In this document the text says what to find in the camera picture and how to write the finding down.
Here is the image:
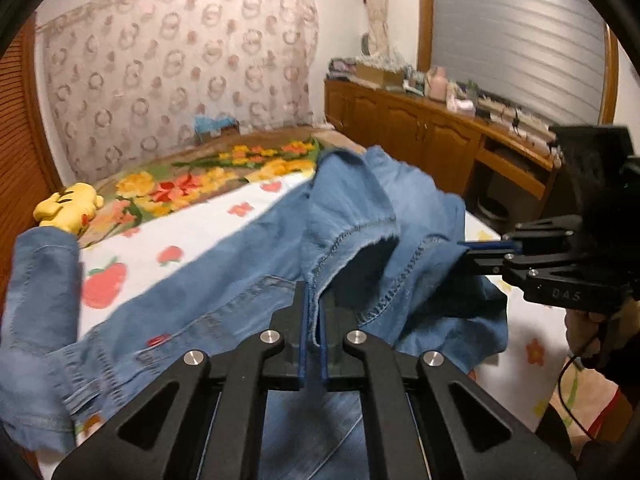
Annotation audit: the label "blue denim jeans with patch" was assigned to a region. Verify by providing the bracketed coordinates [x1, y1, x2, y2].
[1, 148, 506, 479]

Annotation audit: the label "person's right hand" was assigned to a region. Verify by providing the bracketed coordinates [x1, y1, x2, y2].
[564, 298, 639, 356]

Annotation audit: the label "wooden sideboard cabinet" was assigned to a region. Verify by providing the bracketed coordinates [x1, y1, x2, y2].
[324, 79, 558, 221]

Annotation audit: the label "pink bottle on cabinet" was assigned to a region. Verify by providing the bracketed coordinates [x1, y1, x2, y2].
[427, 66, 448, 103]

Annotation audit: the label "folded light blue jeans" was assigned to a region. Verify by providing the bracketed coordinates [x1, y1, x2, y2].
[1, 226, 81, 356]

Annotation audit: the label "cardboard box on cabinet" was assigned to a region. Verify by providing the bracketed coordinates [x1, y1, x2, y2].
[356, 62, 405, 88]

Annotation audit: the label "white fruit print bed sheet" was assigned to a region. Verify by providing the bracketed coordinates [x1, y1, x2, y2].
[52, 164, 567, 442]

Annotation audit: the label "grey window roller shutter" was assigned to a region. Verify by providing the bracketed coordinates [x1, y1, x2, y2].
[432, 0, 605, 124]

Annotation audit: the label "yellow plush toy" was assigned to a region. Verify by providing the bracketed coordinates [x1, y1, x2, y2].
[32, 182, 104, 237]

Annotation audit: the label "floral orange yellow blanket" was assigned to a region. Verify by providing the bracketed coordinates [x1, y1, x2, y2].
[79, 124, 363, 248]

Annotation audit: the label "cardboard box with blue cloth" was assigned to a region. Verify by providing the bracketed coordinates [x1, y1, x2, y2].
[194, 115, 239, 144]

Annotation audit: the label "pink circle pattern curtain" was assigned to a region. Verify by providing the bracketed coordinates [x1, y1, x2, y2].
[41, 0, 319, 182]

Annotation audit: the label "black cable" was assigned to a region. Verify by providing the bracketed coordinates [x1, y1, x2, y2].
[556, 324, 604, 443]

